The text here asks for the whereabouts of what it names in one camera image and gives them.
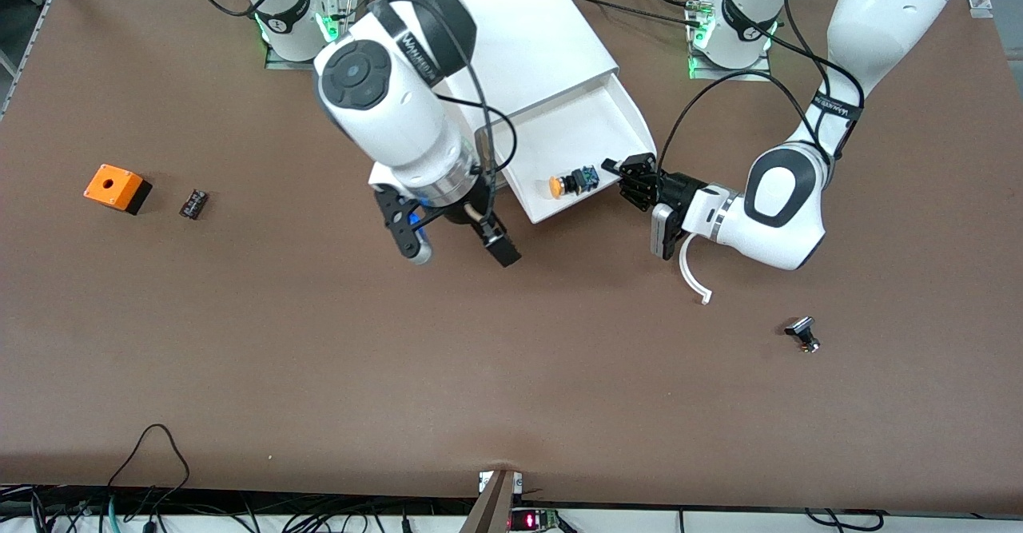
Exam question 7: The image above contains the yellow push button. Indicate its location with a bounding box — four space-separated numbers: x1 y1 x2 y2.
549 165 601 199

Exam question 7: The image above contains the white plastic drawer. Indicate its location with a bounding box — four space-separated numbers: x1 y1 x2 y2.
492 70 658 225

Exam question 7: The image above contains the orange box with black base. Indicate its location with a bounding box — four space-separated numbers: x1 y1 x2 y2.
83 164 153 216

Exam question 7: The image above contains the white drawer cabinet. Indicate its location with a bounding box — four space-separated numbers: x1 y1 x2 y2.
428 0 621 118

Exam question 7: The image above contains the white curved plastic arc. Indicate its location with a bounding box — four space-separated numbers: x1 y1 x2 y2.
679 233 712 306

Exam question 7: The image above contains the device with red display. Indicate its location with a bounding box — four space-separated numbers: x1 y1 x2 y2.
509 507 560 532

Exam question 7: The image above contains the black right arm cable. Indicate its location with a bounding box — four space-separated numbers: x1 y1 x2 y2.
172 0 520 234

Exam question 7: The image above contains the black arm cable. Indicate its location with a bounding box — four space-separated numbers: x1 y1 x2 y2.
172 0 520 234
655 0 866 178

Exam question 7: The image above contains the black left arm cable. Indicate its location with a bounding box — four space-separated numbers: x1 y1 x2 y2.
655 0 866 178

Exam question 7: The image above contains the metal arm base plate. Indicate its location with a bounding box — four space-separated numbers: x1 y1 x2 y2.
264 0 356 72
687 0 774 83

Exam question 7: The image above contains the black base power cable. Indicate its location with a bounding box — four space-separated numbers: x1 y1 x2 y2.
566 0 704 26

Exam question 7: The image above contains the black selector switch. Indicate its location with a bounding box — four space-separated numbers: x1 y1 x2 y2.
784 316 822 354

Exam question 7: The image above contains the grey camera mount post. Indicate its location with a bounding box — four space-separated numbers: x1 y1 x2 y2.
460 469 522 533

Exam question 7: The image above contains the thin black looped cable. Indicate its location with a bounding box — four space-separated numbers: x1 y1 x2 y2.
106 424 191 510

